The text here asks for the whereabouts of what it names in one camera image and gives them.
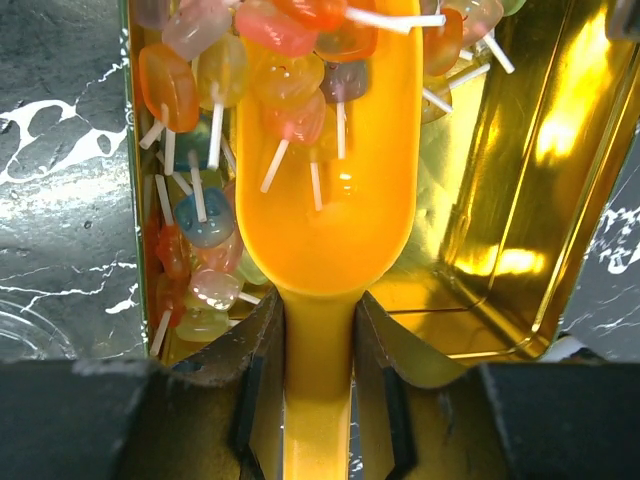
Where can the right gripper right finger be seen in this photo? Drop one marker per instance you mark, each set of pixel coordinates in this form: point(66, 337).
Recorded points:
point(422, 415)

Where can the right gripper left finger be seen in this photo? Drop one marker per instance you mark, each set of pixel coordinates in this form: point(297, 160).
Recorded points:
point(215, 415)

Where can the yellow plastic scoop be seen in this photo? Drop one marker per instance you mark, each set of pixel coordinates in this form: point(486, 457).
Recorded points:
point(322, 261)

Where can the gold tin with lollipops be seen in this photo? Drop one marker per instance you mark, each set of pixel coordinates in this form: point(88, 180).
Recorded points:
point(510, 182)

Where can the clear plastic jar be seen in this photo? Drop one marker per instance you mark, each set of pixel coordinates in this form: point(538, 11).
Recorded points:
point(26, 335)

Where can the black marble pattern mat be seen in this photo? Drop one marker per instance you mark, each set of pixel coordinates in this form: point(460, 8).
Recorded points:
point(69, 198)

